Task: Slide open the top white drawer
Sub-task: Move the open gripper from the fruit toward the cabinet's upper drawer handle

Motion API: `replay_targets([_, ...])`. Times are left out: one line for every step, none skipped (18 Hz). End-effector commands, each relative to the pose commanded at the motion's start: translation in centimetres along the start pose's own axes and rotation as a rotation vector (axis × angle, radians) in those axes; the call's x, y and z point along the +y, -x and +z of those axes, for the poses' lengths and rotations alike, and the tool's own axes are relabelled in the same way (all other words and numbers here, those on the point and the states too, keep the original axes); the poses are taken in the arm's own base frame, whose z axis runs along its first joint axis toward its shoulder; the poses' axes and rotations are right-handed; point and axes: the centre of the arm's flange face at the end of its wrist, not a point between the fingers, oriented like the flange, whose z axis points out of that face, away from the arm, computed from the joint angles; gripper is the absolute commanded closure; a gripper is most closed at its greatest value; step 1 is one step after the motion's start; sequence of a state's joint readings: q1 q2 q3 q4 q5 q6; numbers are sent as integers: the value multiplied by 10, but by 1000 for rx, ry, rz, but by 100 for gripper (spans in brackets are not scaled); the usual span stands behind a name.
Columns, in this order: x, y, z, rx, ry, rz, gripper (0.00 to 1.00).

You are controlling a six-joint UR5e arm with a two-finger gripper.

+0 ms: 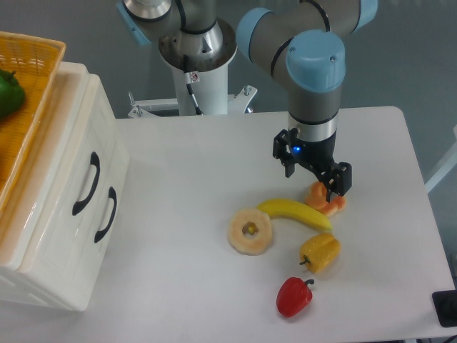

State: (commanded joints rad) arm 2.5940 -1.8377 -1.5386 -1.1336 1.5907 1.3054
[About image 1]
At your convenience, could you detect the black top drawer handle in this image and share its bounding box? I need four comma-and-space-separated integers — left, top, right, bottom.
72, 151, 101, 216

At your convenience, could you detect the green bell pepper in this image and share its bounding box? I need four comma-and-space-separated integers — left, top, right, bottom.
1, 69, 26, 119

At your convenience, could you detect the orange knotted bread roll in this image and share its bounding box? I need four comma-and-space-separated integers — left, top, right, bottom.
304, 182, 347, 217

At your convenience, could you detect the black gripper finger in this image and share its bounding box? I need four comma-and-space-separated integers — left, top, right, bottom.
321, 162, 352, 203
272, 129, 296, 177

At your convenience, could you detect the white plastic drawer cabinet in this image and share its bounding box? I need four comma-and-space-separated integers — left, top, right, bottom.
1, 62, 129, 311

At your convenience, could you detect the yellow banana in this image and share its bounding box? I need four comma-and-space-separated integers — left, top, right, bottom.
256, 198, 333, 232

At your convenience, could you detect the black drawer handle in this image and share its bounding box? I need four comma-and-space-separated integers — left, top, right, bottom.
72, 151, 101, 216
94, 187, 118, 244

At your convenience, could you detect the white frame at right edge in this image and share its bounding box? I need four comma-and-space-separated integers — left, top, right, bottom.
425, 126, 456, 194

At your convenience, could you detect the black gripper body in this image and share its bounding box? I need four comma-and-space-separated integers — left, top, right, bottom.
289, 128, 336, 183

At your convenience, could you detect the orange woven basket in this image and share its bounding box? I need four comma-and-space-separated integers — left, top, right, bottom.
1, 31, 66, 209

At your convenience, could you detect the red bell pepper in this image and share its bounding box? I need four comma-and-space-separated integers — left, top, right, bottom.
276, 277, 315, 318

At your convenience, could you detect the black lower drawer handle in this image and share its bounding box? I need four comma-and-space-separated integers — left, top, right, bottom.
94, 187, 118, 244

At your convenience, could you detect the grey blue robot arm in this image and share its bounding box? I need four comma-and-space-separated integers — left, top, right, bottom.
118, 1, 378, 197

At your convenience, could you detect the beige donut ring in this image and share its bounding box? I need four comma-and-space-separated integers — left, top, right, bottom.
227, 207, 273, 257

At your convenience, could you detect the yellow bell pepper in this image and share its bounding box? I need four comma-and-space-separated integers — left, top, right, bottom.
299, 233, 341, 274

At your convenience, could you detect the black device at table edge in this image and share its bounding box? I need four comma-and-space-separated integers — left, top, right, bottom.
432, 289, 457, 327

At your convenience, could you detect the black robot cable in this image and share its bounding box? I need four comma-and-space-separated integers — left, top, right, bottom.
182, 55, 204, 116

